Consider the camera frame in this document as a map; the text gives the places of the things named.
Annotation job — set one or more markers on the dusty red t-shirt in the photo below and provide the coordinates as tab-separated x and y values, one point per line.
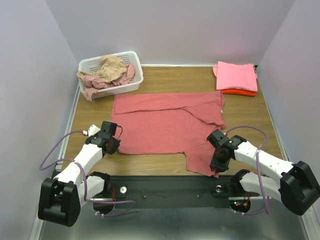
170	123

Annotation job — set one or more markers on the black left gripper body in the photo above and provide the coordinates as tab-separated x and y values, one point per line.
113	147

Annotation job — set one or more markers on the white plastic laundry basket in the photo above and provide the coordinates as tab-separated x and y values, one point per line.
129	57

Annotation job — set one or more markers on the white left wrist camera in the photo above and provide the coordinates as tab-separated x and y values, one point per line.
92	130

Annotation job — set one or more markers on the folded light pink t-shirt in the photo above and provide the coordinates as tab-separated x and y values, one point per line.
233	76

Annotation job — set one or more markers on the beige t-shirt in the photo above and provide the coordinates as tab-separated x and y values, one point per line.
108	68

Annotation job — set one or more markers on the aluminium table frame rail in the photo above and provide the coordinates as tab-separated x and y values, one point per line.
238	110

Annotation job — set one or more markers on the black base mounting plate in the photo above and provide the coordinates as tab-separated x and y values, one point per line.
184	191

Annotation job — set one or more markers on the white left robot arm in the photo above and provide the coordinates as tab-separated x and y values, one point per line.
62	197

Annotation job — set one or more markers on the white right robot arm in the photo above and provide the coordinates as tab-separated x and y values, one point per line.
292	184

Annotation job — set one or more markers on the folded orange t-shirt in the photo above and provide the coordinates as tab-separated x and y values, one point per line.
241	92

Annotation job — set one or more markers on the mauve pink t-shirt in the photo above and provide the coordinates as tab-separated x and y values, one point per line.
92	83

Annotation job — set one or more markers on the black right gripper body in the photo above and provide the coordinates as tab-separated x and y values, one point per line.
218	163

